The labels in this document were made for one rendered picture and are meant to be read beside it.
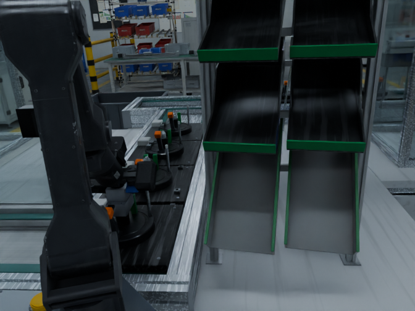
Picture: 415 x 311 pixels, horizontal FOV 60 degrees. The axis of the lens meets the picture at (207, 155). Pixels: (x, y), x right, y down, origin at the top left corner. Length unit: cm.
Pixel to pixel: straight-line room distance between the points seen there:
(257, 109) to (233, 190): 17
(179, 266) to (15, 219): 50
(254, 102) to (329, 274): 43
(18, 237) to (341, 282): 79
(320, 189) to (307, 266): 22
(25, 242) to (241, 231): 56
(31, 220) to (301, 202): 69
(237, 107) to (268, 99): 7
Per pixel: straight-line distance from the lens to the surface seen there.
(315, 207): 76
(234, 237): 73
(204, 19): 71
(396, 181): 139
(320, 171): 78
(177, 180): 106
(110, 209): 74
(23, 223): 108
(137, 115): 199
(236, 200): 75
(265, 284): 85
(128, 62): 601
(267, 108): 73
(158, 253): 77
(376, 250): 100
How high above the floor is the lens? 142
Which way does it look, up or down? 22 degrees down
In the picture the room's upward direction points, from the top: 3 degrees counter-clockwise
